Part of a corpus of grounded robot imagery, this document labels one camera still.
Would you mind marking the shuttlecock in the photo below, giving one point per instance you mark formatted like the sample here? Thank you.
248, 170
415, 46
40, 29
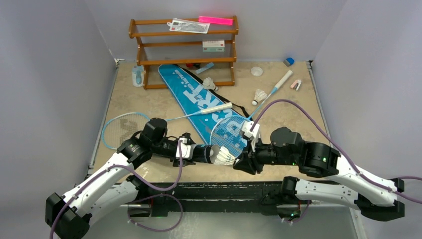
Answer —
259, 96
224, 157
209, 84

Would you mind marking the pink ruler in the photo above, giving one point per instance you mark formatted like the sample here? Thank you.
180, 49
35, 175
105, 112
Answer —
215, 20

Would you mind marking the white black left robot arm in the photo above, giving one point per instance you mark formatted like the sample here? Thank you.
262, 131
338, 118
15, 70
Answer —
71, 214

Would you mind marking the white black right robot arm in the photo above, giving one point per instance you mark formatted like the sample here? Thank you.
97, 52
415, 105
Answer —
356, 188

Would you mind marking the blue racket bag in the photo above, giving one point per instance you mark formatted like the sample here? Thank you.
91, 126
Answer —
192, 96

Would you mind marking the white green small box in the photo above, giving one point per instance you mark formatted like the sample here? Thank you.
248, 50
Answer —
213, 45

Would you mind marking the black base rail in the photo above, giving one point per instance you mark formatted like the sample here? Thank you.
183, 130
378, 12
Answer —
211, 198

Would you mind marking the red black stamp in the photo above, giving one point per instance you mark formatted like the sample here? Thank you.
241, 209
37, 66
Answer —
193, 65

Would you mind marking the white plastic package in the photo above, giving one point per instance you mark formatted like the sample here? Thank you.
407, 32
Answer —
179, 25

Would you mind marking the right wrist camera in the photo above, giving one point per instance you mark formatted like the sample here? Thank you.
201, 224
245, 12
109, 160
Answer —
251, 131

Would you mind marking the blue racket on bag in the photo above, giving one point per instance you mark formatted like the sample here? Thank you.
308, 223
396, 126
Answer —
227, 132

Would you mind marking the blue racket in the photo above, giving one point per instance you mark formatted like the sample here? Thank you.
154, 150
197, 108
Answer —
123, 126
227, 132

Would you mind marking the blue white packaged item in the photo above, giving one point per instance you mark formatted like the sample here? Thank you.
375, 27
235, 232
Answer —
138, 76

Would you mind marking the blue white eraser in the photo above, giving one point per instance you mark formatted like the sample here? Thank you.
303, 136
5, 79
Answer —
289, 61

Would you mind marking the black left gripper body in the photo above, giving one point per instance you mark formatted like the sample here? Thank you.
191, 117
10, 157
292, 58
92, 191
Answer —
165, 146

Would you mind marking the wooden shelf rack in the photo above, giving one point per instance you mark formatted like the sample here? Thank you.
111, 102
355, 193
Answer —
158, 42

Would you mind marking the clear tube lid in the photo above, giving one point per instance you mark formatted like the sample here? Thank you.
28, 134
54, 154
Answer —
256, 71

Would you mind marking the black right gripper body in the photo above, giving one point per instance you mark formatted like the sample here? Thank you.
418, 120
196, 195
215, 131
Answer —
252, 158

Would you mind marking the pink white small clip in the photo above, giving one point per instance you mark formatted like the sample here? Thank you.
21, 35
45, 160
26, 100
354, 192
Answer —
296, 84

